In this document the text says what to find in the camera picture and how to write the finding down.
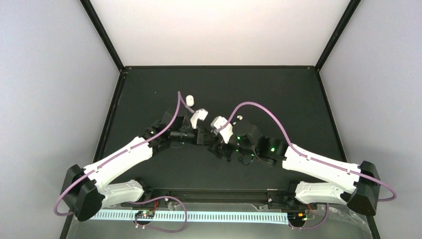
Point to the black corner post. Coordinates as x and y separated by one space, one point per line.
335 36
95 20

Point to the right black corner post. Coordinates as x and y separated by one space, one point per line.
335 36

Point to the white slotted cable duct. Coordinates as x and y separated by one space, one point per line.
192 216

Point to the black mounting rail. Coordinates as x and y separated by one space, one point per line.
274 199

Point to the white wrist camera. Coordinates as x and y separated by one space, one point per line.
220 126
198 115

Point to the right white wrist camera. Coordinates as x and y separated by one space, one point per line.
220 126

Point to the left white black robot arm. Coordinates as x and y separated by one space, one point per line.
86 190

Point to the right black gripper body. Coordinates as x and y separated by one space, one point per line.
220 146

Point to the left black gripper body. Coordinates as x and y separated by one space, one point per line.
199 135

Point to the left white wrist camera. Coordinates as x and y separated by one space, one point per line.
198 115

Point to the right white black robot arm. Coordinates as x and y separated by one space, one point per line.
353 185

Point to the white closed earbud case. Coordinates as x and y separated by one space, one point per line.
190 100

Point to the left black corner post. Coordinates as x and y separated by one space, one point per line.
95 20

